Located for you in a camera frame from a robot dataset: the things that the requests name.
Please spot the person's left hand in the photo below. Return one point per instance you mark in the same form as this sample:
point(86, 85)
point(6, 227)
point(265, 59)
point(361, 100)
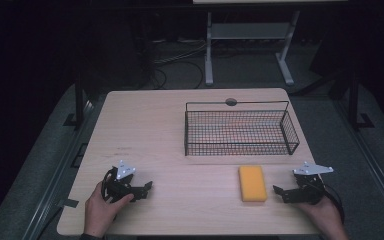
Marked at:
point(101, 213)

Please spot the white metal stand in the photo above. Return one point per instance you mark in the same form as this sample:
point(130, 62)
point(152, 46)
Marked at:
point(246, 31)

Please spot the black metal stand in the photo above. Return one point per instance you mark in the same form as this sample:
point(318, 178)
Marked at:
point(355, 103)
point(79, 100)

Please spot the aluminium floor rail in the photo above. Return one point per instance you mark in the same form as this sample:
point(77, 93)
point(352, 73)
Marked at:
point(371, 156)
point(55, 173)

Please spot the person's dark sleeve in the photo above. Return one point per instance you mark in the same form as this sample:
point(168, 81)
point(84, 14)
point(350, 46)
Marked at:
point(91, 237)

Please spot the grey tape strip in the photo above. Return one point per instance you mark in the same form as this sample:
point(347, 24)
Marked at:
point(67, 202)

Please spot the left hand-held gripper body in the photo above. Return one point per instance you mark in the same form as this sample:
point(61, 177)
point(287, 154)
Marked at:
point(121, 181)

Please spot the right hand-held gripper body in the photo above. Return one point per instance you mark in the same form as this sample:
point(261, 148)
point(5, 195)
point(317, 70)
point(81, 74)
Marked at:
point(310, 186)

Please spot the yellow sponge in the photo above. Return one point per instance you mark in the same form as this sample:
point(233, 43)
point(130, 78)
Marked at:
point(252, 183)

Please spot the person's right hand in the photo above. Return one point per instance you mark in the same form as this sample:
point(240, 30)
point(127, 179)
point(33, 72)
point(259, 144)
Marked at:
point(325, 216)

